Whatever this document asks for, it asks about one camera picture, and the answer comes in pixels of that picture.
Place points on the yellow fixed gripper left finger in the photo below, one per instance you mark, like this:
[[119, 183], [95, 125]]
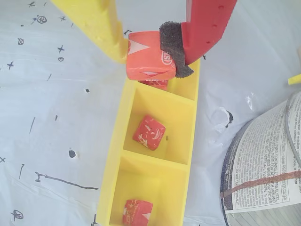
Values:
[[94, 21]]

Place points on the round can with printed label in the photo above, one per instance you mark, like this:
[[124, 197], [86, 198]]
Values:
[[265, 169]]

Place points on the white plastic table cover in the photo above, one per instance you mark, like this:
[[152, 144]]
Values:
[[47, 106]]

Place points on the yellow three-compartment box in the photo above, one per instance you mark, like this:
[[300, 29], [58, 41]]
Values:
[[181, 131]]

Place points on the orange Starburst candy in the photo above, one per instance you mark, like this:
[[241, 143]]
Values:
[[145, 60]]

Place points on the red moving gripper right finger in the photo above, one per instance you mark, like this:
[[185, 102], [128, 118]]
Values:
[[204, 28]]

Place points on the red Starburst candy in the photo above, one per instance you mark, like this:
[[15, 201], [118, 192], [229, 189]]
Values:
[[148, 132], [155, 84], [136, 212]]

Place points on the yellow plastic piece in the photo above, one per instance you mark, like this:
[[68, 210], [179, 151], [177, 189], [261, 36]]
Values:
[[295, 79]]

